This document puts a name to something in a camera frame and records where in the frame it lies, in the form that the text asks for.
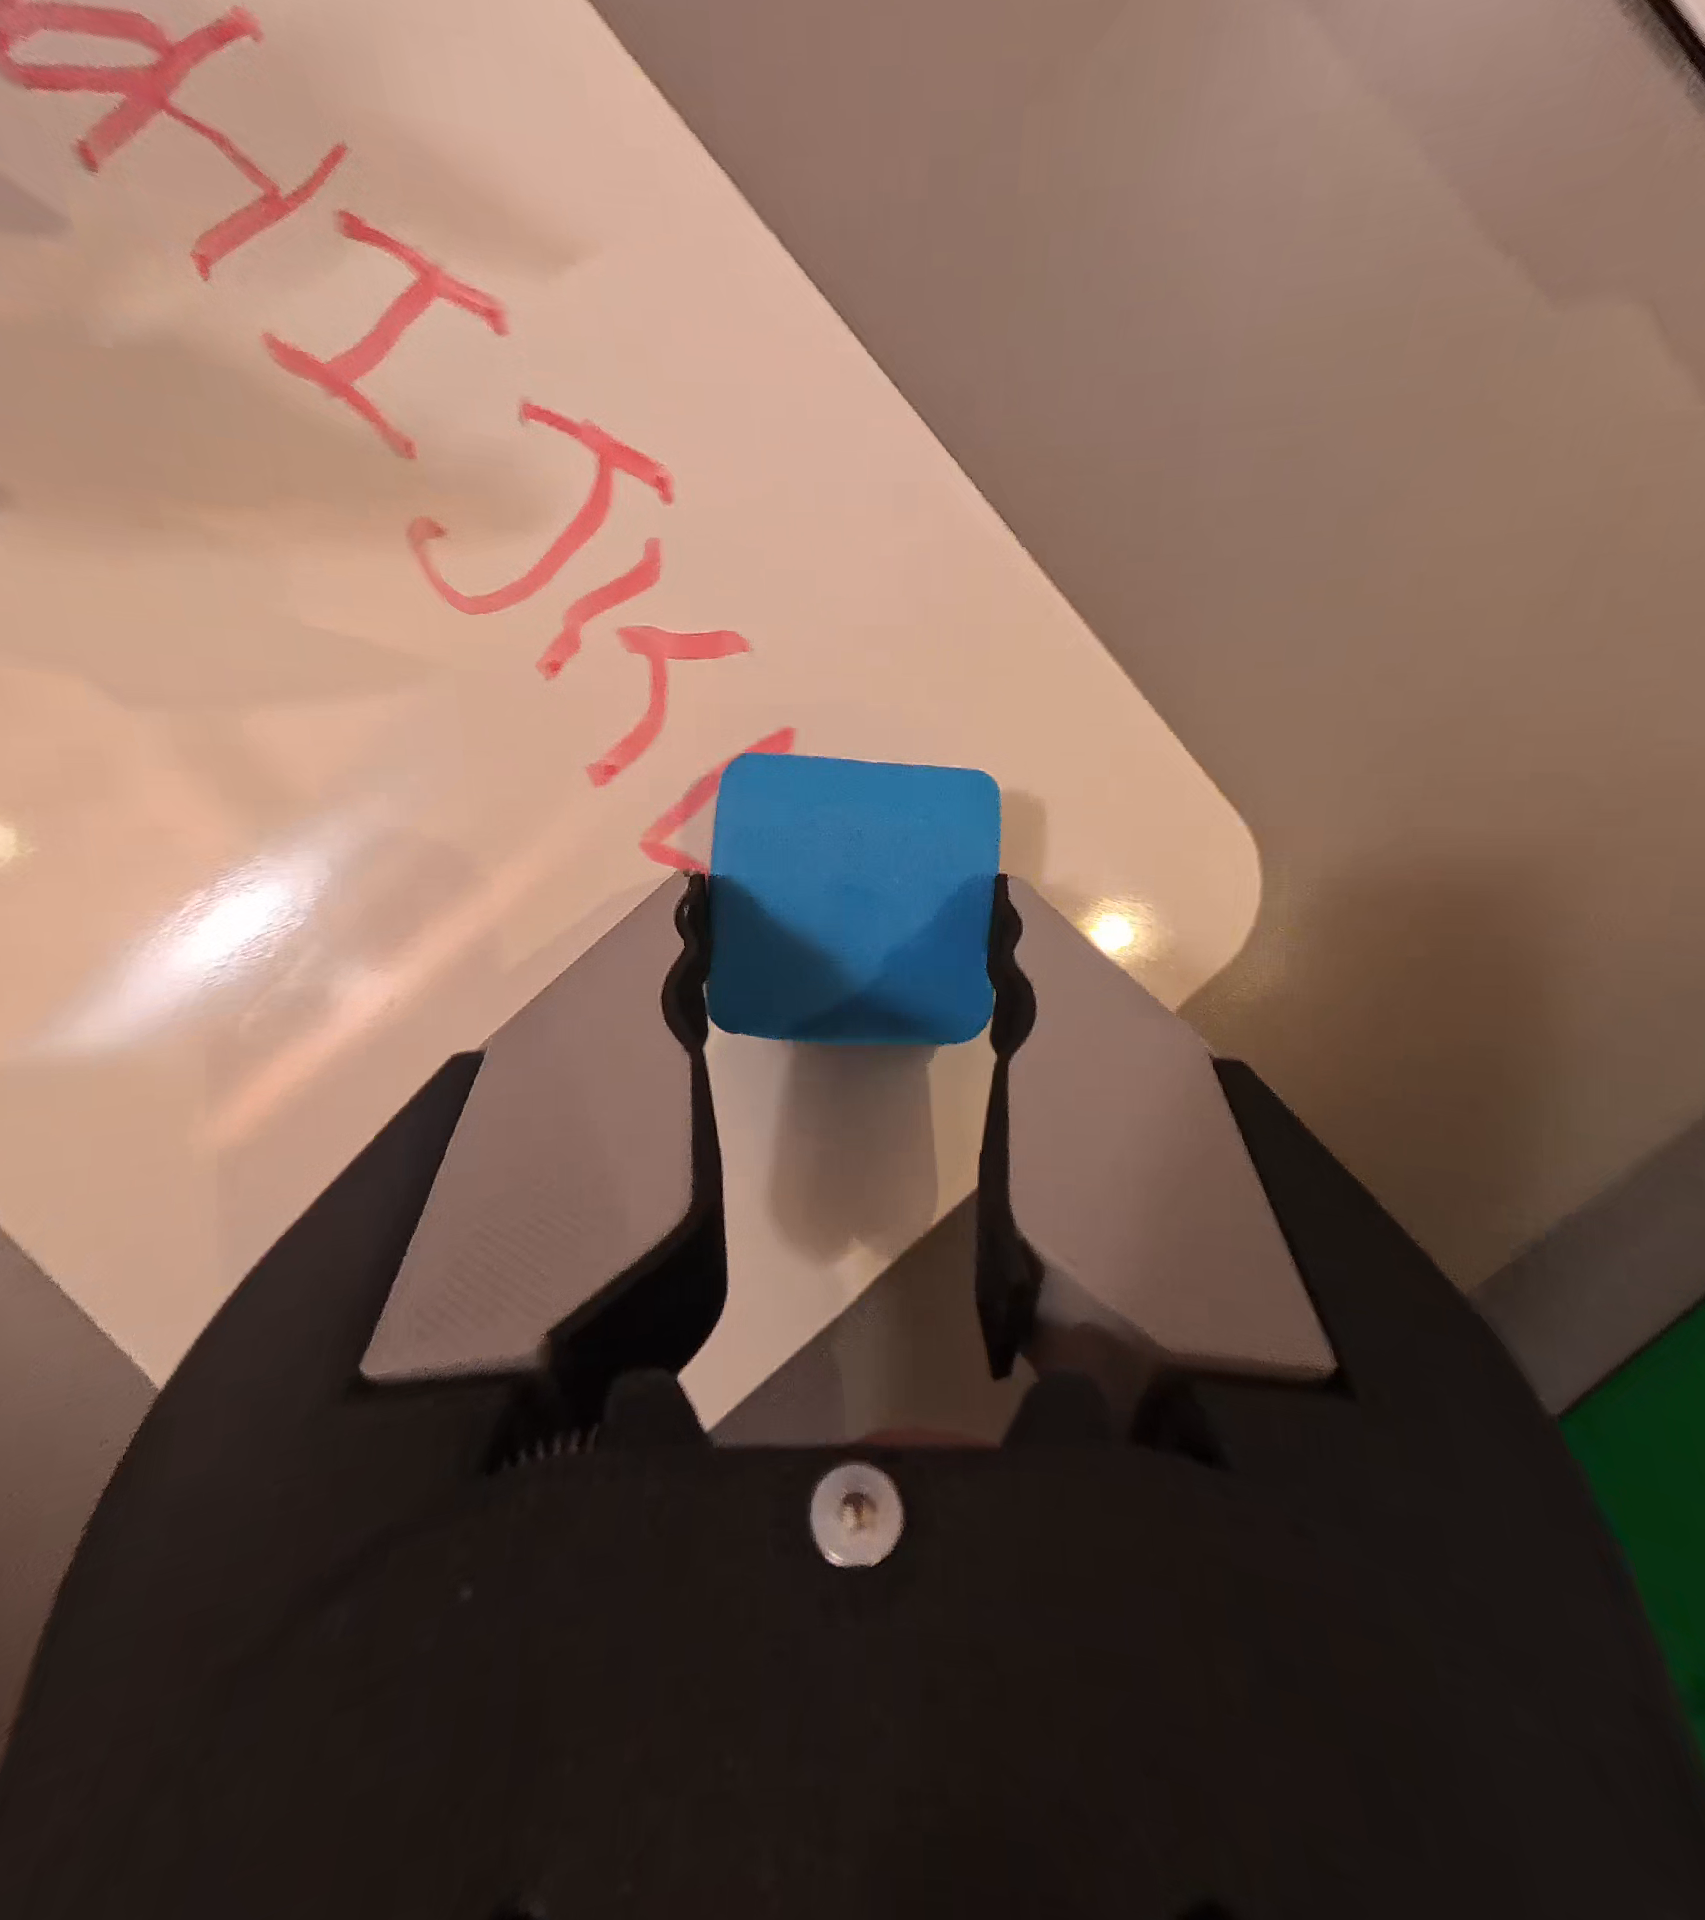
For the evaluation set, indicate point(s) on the white whiteboard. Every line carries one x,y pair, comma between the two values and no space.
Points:
267,674

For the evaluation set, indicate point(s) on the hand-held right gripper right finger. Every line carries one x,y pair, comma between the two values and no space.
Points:
1168,1201

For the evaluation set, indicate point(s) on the blue whiteboard eraser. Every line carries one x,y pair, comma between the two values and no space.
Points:
854,885

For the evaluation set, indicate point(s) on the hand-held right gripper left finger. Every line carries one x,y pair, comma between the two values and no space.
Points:
536,1201

